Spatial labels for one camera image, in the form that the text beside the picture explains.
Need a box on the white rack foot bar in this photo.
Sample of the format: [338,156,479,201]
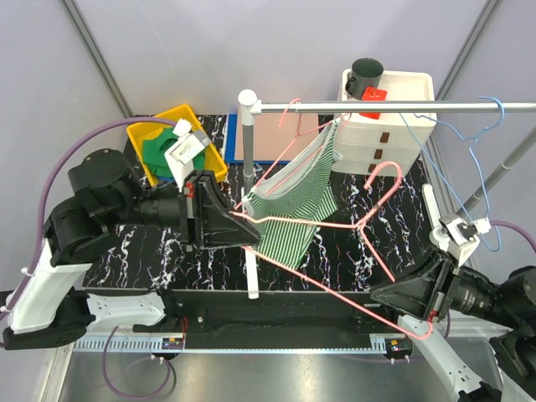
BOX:
[245,249,260,300]

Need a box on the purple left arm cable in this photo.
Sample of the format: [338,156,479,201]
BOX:
[0,116,179,323]

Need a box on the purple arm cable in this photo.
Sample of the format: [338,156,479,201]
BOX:
[488,219,536,255]
[0,116,179,323]

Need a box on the purple floor cable loop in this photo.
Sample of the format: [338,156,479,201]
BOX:
[102,326,178,399]

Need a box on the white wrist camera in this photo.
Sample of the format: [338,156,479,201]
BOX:
[164,119,211,191]
[438,214,492,267]

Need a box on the blue framed pink board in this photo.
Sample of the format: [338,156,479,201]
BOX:
[224,113,319,164]

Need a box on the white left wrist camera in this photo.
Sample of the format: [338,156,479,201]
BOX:
[164,119,211,191]

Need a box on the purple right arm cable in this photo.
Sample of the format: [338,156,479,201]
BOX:
[488,219,536,255]

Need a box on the dark grey mug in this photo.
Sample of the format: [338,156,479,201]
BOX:
[345,58,384,100]

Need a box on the blue tank top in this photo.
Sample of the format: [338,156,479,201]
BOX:
[155,175,175,183]

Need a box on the light blue wire hanger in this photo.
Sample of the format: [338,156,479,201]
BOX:
[397,96,505,252]

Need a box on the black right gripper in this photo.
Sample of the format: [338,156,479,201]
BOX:
[370,242,525,325]

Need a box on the green white striped tank top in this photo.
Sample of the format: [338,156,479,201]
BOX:
[243,119,340,269]

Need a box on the metal clothes rail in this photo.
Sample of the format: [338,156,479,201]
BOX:
[250,100,535,115]

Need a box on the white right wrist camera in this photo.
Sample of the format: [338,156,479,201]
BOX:
[438,214,492,267]

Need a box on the yellow plastic bin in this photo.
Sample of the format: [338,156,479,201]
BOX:
[126,104,228,186]

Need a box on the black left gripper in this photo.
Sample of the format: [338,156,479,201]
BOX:
[107,167,263,250]

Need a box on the white drawer unit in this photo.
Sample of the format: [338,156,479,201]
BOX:
[332,70,436,175]

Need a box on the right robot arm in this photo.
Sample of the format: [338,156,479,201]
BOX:
[370,249,535,401]

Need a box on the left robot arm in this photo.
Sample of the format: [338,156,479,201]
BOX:
[1,149,260,350]

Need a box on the white grey rack post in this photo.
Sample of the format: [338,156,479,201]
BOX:
[238,89,261,195]

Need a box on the red plastic block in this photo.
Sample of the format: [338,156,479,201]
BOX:
[359,87,388,120]

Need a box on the black marbled mat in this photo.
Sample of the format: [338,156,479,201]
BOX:
[83,159,430,291]

